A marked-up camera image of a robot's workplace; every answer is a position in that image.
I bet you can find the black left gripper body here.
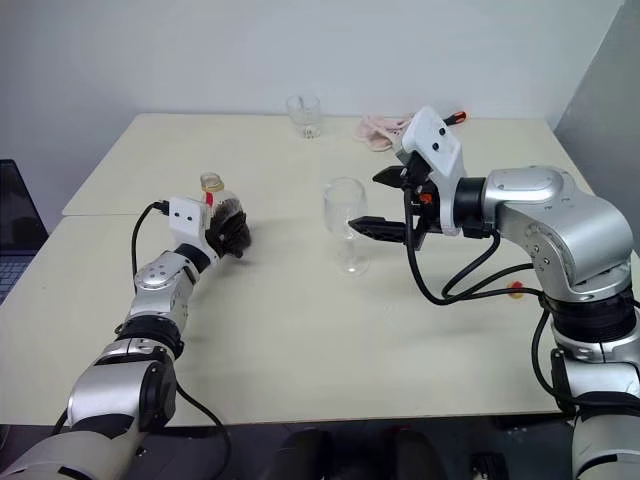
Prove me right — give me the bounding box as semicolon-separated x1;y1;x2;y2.
204;213;237;260

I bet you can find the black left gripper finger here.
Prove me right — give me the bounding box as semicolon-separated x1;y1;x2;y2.
214;210;251;247

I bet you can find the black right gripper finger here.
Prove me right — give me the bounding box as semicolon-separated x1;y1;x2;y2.
371;165;410;190
347;215;413;246

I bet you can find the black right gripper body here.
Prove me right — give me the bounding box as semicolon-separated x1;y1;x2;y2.
398;151;444;252

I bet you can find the clear wine glass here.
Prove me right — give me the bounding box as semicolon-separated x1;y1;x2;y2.
321;175;371;278

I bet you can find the dark liquid plastic bottle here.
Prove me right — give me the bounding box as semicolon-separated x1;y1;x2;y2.
199;171;253;260

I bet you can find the pink cloth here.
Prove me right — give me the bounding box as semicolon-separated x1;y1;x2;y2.
353;113;417;152

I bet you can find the clear glass tumbler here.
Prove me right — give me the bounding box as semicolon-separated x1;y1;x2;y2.
285;93;323;140

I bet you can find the dark laptop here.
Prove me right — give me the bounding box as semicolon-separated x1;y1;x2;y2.
0;158;50;307

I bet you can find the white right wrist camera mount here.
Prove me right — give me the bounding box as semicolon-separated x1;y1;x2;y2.
396;105;469;237

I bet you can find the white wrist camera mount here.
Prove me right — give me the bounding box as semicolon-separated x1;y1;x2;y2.
396;105;469;237
167;196;222;262

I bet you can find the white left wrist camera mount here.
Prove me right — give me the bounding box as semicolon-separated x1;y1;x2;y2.
167;196;222;262

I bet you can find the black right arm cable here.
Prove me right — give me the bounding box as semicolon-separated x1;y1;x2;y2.
403;184;582;422

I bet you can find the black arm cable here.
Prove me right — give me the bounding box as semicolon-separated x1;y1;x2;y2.
52;199;234;480
403;184;582;422

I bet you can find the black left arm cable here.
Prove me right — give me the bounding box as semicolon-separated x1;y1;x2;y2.
52;199;234;480

